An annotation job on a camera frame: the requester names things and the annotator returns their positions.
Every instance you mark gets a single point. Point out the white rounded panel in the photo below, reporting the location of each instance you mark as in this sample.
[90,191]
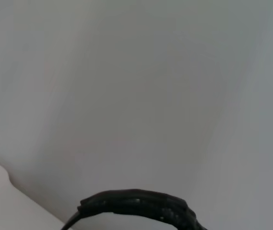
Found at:
[6,210]

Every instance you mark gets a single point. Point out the black round teapot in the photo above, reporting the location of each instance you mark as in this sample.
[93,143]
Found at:
[131,201]

